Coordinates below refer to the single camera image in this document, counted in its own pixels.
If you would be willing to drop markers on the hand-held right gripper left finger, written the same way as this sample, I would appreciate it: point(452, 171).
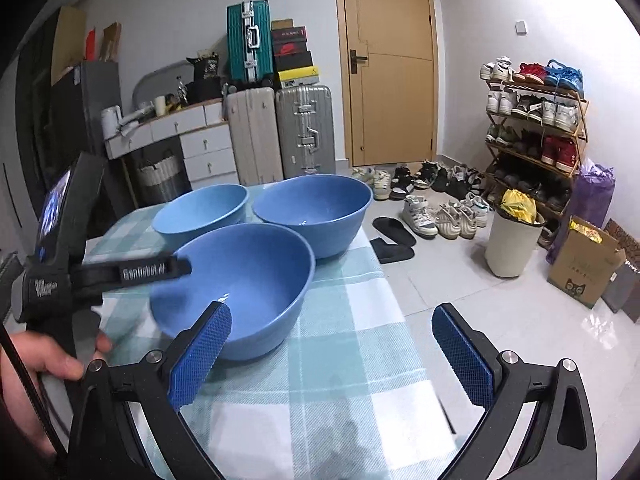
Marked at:
point(200, 355)

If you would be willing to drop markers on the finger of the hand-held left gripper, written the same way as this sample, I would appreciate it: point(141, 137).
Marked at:
point(130, 274)

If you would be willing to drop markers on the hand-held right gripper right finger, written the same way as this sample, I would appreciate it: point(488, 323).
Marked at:
point(462, 355)

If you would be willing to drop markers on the blue bowl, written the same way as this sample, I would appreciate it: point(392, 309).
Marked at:
point(250, 280)
point(320, 210)
point(200, 210)

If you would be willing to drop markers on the person's left hand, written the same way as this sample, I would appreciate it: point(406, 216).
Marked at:
point(55, 355)

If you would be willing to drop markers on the woven basket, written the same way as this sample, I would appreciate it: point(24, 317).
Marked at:
point(157, 177)

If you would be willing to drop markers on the white trash bin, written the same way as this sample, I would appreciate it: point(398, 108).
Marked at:
point(510, 250)

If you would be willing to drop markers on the black slipper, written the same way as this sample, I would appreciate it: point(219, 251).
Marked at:
point(392, 230)
point(392, 252)

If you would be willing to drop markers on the teal checked tablecloth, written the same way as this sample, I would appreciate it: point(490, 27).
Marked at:
point(340, 320)

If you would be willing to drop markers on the scattered shoes group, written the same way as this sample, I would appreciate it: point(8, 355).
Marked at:
point(450, 215)

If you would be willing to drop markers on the cardboard box with cat print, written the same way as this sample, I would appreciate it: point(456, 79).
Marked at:
point(580, 270)

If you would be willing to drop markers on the white dresser with drawers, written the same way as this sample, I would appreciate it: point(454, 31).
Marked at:
point(207, 147)

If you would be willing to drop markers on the white cup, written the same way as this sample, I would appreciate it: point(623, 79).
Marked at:
point(160, 106)

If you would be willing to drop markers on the grey paper bag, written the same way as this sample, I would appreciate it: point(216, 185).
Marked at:
point(625, 290)

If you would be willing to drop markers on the grey fridge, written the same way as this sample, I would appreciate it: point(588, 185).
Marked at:
point(102, 90)

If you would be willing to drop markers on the beige suitcase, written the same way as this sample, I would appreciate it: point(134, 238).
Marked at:
point(255, 135)

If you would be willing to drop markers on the plastic bottle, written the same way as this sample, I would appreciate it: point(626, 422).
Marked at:
point(181, 91)

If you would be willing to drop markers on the oval mirror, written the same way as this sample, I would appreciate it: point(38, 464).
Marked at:
point(150, 82)

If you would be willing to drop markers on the brown patterned bag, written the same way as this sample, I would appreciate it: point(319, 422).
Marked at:
point(625, 240)

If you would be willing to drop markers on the purple plastic bag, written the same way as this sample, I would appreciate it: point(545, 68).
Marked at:
point(592, 195)

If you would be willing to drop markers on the black printed bag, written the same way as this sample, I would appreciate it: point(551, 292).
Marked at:
point(205, 77)

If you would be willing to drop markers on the silver suitcase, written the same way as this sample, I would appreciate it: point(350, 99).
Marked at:
point(300, 130)

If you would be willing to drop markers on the flat brown cardboard box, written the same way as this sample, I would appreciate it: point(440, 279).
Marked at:
point(112, 42)

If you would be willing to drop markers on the red paper bag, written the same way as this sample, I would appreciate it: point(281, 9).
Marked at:
point(90, 45)

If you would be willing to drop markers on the tall cardboard sheet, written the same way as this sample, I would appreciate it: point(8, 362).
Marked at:
point(67, 45)

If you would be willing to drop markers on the teal suitcase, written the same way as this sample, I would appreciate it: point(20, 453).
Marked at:
point(240, 45)

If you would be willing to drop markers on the wooden shoe rack with shoes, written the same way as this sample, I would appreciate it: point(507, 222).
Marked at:
point(530, 110)

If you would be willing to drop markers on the plain black shoe box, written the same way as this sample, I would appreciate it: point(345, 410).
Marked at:
point(294, 61)

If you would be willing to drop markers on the black shoe box red logo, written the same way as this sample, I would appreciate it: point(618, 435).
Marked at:
point(290, 47)

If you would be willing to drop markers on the wooden door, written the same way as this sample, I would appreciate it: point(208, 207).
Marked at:
point(390, 85)

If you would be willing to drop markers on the black shoe box red stripe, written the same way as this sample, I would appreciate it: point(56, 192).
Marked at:
point(289, 34)

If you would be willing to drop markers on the brown shoe box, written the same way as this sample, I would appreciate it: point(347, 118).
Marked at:
point(282, 24)

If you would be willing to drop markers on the white light switch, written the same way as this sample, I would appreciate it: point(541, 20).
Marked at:
point(521, 28)

